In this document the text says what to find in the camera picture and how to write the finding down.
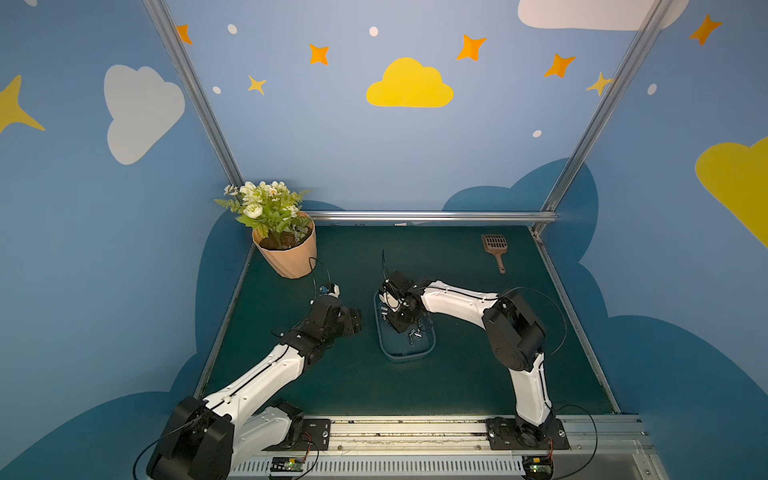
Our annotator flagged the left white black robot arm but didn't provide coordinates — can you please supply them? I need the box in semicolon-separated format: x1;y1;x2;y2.
146;293;361;479

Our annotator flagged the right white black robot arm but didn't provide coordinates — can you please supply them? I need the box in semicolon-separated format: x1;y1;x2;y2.
378;271;555;445

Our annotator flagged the translucent blue storage box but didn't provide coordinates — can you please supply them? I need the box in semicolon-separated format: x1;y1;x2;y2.
374;291;436;363

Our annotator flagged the terracotta flower pot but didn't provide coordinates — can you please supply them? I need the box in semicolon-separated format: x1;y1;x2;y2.
252;212;317;279

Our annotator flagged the brown slotted scoop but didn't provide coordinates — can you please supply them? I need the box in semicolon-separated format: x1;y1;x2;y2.
481;234;508;274

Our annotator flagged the artificial white flower plant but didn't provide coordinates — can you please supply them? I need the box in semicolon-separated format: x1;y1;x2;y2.
214;181;313;250

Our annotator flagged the left small circuit board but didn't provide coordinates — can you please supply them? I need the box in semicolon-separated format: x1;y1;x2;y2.
269;457;306;475

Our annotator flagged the small circuit board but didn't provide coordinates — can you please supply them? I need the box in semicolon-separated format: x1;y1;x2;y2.
269;457;306;475
522;456;554;480

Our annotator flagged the right small circuit board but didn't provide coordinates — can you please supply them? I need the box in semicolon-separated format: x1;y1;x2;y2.
522;456;554;480

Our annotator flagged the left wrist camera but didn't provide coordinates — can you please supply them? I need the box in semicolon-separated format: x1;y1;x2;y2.
319;282;340;298

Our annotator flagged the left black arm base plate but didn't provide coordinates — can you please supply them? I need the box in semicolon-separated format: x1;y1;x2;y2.
265;418;332;451

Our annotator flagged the aluminium front rail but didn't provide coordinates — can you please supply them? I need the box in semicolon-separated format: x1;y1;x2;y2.
225;414;668;479

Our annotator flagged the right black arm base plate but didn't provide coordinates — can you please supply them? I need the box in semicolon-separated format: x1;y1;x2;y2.
485;416;570;451

